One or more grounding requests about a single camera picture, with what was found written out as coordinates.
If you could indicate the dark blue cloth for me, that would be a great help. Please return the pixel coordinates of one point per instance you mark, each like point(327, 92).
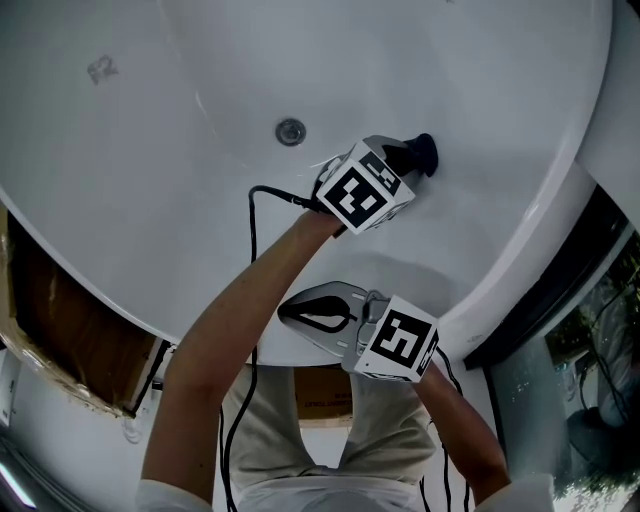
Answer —
point(425, 152)

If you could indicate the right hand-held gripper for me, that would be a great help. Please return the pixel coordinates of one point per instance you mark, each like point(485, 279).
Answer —
point(400, 340)

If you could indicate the person's beige trousers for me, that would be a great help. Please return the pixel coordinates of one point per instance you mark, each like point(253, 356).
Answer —
point(390, 435)

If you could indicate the white bathtub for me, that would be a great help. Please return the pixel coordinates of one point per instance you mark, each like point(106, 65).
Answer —
point(150, 175)

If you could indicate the large cardboard box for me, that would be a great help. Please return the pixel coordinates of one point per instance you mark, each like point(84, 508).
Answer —
point(75, 325)

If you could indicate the small printed cardboard box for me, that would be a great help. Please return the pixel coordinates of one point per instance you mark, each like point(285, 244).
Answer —
point(320, 395)

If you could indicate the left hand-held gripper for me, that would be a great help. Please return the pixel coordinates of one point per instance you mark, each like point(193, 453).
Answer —
point(352, 195)

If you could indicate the round metal bathtub drain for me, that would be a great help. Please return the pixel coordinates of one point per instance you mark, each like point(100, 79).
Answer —
point(289, 131)

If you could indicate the person's white shirt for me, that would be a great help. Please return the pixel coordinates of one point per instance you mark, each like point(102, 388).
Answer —
point(350, 495)

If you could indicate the person's right forearm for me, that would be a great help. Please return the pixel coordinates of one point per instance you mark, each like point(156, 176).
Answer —
point(460, 430)

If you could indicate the person's left forearm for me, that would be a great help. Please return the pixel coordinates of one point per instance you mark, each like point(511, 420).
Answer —
point(225, 340)

